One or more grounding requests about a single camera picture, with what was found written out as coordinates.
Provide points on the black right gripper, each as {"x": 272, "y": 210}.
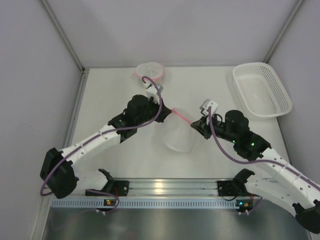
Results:
{"x": 204, "y": 127}

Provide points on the white mesh laundry bag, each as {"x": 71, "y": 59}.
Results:
{"x": 153, "y": 70}
{"x": 177, "y": 133}

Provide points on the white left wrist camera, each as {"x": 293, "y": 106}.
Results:
{"x": 152, "y": 92}

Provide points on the aluminium mounting rail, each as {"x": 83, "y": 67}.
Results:
{"x": 169, "y": 187}

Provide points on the aluminium frame post right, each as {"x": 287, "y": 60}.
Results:
{"x": 283, "y": 30}

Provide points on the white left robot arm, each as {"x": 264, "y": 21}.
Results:
{"x": 62, "y": 170}

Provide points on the aluminium frame post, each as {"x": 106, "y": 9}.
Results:
{"x": 283, "y": 30}
{"x": 61, "y": 33}

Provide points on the aluminium frame post left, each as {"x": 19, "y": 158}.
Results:
{"x": 61, "y": 33}

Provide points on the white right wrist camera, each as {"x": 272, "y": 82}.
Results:
{"x": 208, "y": 108}

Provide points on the white slotted cable duct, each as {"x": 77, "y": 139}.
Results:
{"x": 149, "y": 203}

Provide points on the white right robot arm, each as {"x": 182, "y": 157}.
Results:
{"x": 266, "y": 173}

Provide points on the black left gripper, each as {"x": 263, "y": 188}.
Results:
{"x": 158, "y": 111}

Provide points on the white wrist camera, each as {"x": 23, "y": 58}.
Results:
{"x": 152, "y": 92}
{"x": 208, "y": 108}

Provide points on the white plastic basket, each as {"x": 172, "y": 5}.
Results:
{"x": 260, "y": 91}

